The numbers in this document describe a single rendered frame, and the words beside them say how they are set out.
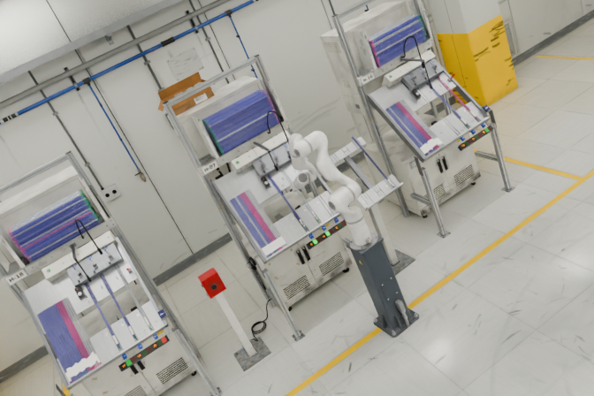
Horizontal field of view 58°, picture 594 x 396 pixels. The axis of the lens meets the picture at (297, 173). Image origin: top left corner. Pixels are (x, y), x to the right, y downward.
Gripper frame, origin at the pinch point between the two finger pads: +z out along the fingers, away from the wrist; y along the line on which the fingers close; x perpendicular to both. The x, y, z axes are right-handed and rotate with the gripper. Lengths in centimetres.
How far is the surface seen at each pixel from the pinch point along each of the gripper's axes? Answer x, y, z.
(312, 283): 66, 17, 53
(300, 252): 40, 15, 38
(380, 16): -85, -139, -5
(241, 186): -22.5, 32.2, 4.9
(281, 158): -24.6, -3.2, -0.8
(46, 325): -8, 188, 2
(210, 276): 21, 84, 2
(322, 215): 26.9, -4.7, -3.8
